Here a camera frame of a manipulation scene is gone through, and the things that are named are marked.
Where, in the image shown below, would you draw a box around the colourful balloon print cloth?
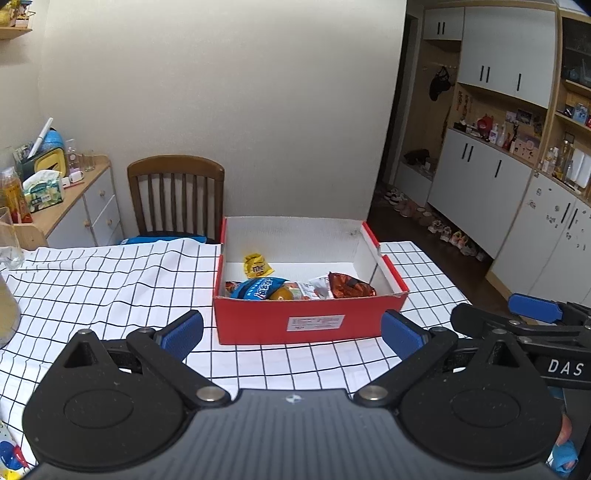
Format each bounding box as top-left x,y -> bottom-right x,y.
0,418 -> 33,480

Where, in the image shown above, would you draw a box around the yellow candy packet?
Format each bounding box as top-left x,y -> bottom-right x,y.
243,253 -> 274,278

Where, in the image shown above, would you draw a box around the clear glass cup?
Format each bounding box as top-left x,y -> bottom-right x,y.
0,207 -> 25,271

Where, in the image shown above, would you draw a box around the orange drink bottle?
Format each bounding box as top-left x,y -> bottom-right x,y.
0,167 -> 33,224

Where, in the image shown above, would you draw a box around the small wooden stand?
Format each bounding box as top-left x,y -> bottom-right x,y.
14,222 -> 49,251

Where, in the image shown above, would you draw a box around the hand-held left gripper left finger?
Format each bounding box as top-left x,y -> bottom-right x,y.
55,310 -> 232,408

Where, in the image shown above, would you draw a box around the white wall cabinet unit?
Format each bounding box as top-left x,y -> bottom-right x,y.
422,2 -> 591,315

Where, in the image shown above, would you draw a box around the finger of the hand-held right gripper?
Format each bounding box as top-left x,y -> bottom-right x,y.
508,293 -> 565,325
450,302 -> 534,343

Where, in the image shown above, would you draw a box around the blue snack packet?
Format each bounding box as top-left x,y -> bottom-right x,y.
230,276 -> 291,302

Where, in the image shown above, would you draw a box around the row of small ornaments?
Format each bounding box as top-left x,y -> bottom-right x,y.
454,108 -> 543,162

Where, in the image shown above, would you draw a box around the white rolled tube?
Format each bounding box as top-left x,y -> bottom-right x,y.
28,117 -> 54,158

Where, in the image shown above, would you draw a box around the green tissue pack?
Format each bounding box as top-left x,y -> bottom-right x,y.
23,170 -> 65,212

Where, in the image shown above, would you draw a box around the yellow blue storage box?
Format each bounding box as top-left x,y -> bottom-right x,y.
21,129 -> 68,178

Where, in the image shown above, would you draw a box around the wooden wall shelf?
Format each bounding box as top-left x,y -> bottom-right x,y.
0,0 -> 34,40

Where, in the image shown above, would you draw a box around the brown wooden chair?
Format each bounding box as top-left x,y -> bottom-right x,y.
127,155 -> 225,243

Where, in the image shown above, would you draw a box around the dark wooden door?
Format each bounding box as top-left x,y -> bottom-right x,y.
381,14 -> 419,185

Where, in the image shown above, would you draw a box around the white grey snack packet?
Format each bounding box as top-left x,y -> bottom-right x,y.
295,276 -> 333,301

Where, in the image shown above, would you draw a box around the shiny brown snack packet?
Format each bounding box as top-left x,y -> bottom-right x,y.
328,272 -> 377,300

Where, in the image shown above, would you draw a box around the black white checkered tablecloth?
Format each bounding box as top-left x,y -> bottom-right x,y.
0,237 -> 561,472

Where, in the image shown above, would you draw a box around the blue chair cushion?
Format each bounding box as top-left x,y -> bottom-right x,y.
119,234 -> 208,245

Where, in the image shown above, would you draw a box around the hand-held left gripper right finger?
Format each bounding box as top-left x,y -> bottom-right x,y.
353,309 -> 532,408

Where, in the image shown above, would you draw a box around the gold thermos jug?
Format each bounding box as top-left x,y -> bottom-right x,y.
0,277 -> 21,349

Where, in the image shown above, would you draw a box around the red cardboard box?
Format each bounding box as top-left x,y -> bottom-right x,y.
213,216 -> 410,346

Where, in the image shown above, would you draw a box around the row of shoes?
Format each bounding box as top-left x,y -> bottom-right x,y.
384,185 -> 485,261

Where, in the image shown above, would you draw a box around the white sideboard with wooden top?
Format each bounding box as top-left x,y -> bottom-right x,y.
30,156 -> 125,250

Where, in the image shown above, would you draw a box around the black hanging bag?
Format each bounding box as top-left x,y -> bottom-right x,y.
429,66 -> 452,102

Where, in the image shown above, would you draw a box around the person's right hand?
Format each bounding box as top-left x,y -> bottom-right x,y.
547,411 -> 580,478

